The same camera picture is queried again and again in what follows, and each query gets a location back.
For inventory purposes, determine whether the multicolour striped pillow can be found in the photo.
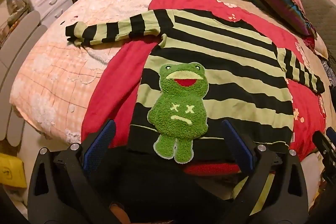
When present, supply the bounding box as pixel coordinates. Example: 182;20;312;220
249;0;317;37

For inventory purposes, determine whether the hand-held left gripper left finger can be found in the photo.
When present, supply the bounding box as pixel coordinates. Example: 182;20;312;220
28;119;117;224

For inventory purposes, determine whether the red floral blanket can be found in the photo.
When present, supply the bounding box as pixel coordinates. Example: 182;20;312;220
81;0;327;163

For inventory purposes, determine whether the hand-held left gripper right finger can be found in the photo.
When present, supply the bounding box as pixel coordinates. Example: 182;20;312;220
222;119;309;224

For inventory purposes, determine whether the grey padded headboard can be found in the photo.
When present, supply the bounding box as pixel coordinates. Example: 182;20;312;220
277;0;336;56

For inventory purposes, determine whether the cream pillow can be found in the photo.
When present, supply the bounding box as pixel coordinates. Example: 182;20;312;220
302;34;329;59

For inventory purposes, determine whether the green black striped frog sweater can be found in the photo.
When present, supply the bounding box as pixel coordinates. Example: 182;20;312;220
65;9;325;164

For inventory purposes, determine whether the grey rounded footboard panel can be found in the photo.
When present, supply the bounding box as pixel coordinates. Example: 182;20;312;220
5;25;48;141
0;10;40;94

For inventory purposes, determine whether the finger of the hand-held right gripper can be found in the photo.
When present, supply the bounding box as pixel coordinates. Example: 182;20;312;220
312;128;336;159

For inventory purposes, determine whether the pink white checked quilt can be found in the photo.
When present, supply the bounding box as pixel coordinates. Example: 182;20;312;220
10;0;181;145

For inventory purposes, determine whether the yellow plastic bag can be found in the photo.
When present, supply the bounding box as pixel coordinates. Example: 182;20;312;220
0;153;27;189

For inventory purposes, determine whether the dark floral cloth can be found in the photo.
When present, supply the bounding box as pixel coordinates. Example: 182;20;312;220
320;57;336;86

